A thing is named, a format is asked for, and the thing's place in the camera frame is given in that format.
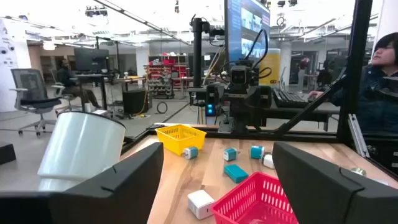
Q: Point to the large display monitor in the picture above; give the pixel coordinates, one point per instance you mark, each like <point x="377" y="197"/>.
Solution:
<point x="245" y="25"/>

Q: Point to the person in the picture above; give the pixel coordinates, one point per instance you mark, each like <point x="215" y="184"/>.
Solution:
<point x="376" y="102"/>
<point x="66" y="79"/>

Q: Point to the yellow plastic basket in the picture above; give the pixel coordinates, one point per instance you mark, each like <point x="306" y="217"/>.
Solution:
<point x="178" y="137"/>

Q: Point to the red parts shelf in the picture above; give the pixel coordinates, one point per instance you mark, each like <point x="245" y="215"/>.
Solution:
<point x="160" y="77"/>

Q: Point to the red plastic basket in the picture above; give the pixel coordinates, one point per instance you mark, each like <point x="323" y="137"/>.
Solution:
<point x="248" y="202"/>

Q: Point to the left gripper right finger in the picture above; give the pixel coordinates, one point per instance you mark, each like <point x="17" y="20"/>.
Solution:
<point x="326" y="196"/>

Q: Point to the black monitor pole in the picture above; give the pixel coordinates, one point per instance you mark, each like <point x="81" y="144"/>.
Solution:
<point x="197" y="53"/>

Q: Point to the black keyboard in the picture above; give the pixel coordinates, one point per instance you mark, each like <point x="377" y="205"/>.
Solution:
<point x="287" y="98"/>

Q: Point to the teal white wall charger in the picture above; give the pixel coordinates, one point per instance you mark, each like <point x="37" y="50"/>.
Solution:
<point x="190" y="152"/>
<point x="230" y="154"/>
<point x="257" y="152"/>

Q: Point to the teal box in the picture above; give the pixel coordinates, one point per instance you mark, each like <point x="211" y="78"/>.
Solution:
<point x="235" y="173"/>

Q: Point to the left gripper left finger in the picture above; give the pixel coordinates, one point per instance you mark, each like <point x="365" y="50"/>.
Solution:
<point x="109" y="199"/>

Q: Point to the silver aluminium bar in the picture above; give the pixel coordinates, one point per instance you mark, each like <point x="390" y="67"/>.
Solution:
<point x="357" y="135"/>

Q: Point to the white rounded wall charger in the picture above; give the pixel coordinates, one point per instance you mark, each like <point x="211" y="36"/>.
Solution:
<point x="268" y="161"/>

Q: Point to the black floor box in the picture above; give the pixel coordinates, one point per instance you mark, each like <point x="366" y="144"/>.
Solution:
<point x="134" y="101"/>

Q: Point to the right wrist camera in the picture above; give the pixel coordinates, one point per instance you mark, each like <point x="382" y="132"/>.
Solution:
<point x="239" y="75"/>

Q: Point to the black monitor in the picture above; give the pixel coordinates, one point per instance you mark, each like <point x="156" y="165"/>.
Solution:
<point x="91" y="59"/>

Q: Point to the black desk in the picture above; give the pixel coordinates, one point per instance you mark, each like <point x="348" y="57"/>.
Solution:
<point x="311" y="113"/>

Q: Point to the grey office chair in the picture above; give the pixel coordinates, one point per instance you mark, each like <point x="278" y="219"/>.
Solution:
<point x="31" y="90"/>

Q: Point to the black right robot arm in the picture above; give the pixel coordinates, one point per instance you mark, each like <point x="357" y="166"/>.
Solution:
<point x="242" y="116"/>

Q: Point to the yellow cylinder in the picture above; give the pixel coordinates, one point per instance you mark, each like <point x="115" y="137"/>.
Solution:
<point x="272" y="67"/>

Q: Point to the white cube charger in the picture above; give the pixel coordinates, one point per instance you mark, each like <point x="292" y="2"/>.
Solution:
<point x="200" y="203"/>

